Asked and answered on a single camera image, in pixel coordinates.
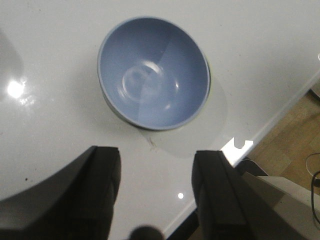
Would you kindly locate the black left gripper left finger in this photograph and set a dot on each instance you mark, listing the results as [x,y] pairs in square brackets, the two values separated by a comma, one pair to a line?
[75,203]

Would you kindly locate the blue bowl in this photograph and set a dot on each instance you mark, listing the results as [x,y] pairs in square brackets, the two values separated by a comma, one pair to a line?
[153,74]

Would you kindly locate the grey base box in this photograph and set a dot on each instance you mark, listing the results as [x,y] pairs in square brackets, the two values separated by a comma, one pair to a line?
[289,200]

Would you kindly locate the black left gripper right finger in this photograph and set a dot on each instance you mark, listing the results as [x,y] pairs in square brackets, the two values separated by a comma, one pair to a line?
[228,208]

